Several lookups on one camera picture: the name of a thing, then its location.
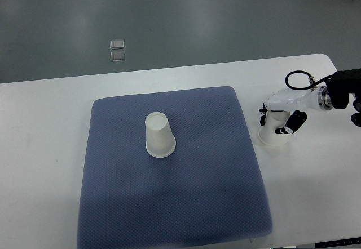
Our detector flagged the white paper cup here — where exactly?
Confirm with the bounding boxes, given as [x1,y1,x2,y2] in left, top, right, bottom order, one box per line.
[258,111,290,146]
[145,112,176,158]

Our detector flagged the white paper cup on mat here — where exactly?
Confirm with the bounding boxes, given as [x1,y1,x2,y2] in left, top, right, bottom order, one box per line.
[145,112,176,158]

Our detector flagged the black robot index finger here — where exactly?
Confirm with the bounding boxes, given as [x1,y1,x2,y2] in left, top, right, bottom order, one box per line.
[259,111,267,126]

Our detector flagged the black table control panel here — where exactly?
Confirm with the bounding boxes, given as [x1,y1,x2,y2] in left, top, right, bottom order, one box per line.
[315,237,360,248]

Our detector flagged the blue quilted mat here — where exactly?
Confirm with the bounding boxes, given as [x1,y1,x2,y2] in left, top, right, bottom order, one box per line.
[77,87,272,248]

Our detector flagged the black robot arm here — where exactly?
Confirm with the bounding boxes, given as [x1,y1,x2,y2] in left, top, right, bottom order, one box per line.
[259,69,360,135]

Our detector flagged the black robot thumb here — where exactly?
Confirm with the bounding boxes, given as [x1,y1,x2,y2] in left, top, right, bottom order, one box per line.
[275,110,307,135]

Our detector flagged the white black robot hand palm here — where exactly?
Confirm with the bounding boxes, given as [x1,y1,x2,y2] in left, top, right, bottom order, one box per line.
[263,88,324,112]

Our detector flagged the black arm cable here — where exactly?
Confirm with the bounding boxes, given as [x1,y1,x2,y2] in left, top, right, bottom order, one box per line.
[285,70,335,92]

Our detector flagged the upper metal floor plate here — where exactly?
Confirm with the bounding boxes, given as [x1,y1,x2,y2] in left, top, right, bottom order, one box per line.
[109,39,125,49]

